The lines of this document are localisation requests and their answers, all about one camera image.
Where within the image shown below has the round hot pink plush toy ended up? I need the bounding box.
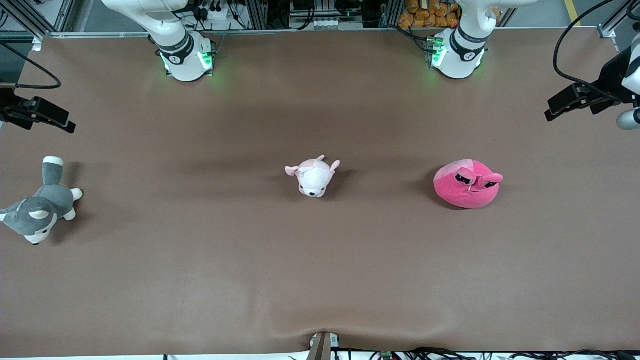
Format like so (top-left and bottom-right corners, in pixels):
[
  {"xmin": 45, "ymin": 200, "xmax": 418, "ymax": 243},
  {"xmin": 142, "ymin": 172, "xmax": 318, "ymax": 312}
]
[{"xmin": 433, "ymin": 159, "xmax": 504, "ymax": 210}]

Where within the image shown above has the grey white husky plush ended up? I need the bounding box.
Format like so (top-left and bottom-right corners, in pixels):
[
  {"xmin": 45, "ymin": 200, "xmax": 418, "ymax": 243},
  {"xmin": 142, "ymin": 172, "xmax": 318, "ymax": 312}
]
[{"xmin": 0, "ymin": 156, "xmax": 84, "ymax": 246}]

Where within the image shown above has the pile of orange plush toys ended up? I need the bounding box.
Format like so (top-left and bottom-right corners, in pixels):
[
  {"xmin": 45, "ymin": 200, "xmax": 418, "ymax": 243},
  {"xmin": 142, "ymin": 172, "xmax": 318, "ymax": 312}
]
[{"xmin": 398, "ymin": 0, "xmax": 462, "ymax": 29}]

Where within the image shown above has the white power strip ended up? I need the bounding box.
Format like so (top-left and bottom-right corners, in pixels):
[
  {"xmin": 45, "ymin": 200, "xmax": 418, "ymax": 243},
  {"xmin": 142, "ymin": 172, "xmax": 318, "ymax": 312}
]
[{"xmin": 199, "ymin": 4, "xmax": 237, "ymax": 22}]

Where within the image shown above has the pale pink white plush dog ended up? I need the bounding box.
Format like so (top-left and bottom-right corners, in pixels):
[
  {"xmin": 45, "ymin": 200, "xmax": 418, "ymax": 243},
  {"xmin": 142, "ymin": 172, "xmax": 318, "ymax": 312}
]
[{"xmin": 285, "ymin": 155, "xmax": 341, "ymax": 199}]

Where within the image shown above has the brown table mat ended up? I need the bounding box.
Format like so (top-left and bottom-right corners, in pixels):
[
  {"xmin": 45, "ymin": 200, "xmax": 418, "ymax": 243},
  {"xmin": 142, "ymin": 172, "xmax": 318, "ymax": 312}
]
[{"xmin": 0, "ymin": 27, "xmax": 640, "ymax": 358}]

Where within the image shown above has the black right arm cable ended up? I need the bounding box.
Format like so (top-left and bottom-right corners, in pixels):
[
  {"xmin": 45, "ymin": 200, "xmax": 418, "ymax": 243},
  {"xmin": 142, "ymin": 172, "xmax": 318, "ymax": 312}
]
[{"xmin": 0, "ymin": 42, "xmax": 62, "ymax": 90}]

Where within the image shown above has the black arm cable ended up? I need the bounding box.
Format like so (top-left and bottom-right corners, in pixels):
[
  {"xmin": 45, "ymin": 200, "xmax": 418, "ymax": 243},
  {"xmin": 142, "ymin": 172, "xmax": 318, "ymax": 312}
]
[
  {"xmin": 0, "ymin": 42, "xmax": 62, "ymax": 90},
  {"xmin": 553, "ymin": 0, "xmax": 640, "ymax": 101}
]

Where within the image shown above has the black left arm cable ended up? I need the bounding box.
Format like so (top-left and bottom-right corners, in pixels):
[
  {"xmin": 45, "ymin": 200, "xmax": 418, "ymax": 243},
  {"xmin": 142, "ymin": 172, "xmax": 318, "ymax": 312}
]
[{"xmin": 553, "ymin": 0, "xmax": 640, "ymax": 101}]

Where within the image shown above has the metal camera mount clamp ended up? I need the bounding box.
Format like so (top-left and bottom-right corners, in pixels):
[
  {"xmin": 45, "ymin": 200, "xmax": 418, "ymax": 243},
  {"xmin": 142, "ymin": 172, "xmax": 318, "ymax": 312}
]
[{"xmin": 306, "ymin": 331, "xmax": 341, "ymax": 360}]

